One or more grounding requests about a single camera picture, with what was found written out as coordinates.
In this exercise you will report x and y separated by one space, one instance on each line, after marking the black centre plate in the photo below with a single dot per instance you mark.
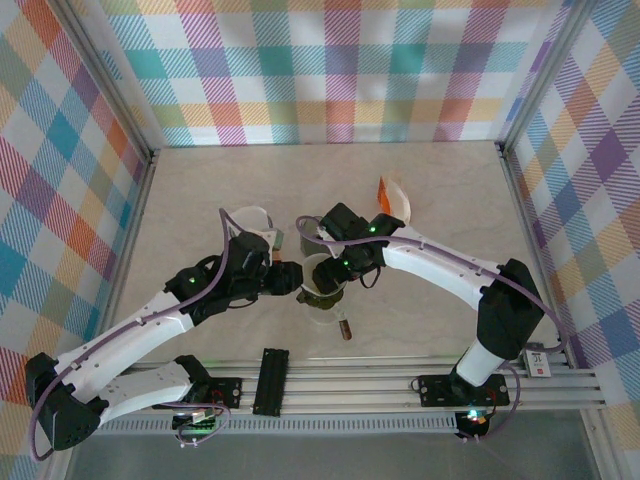
272 380

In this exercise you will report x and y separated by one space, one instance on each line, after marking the aluminium side rail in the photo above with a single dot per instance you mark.
515 200
142 210

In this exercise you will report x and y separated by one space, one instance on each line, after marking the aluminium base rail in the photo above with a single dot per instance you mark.
350 385

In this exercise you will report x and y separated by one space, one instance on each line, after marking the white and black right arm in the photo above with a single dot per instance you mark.
440 260

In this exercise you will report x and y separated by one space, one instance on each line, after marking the orange and white bowl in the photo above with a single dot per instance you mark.
395 200

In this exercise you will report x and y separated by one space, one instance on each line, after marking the white tag with red mark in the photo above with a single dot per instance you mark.
540 362

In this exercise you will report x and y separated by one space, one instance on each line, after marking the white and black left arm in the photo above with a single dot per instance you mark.
125 330

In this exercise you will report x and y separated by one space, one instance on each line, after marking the green transparent coffee dripper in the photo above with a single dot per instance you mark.
320 301

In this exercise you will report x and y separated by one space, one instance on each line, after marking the aluminium frame post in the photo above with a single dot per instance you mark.
110 85
545 75

